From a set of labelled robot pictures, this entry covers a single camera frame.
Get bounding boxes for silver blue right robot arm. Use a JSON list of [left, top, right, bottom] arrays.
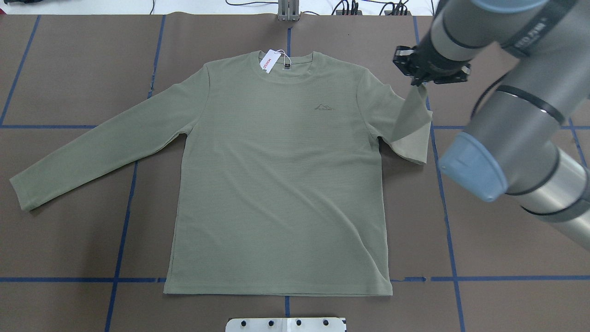
[[393, 0, 590, 249]]

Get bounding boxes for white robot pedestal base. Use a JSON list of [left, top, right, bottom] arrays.
[[225, 317, 348, 332]]

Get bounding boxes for aluminium frame post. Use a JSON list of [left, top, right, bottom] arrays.
[[277, 0, 301, 22]]

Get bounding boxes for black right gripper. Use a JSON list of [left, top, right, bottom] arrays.
[[393, 46, 471, 87]]

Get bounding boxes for olive green long-sleeve shirt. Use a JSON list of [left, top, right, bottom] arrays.
[[9, 51, 432, 296]]

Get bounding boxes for white red shirt hang tag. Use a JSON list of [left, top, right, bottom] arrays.
[[259, 49, 283, 73]]

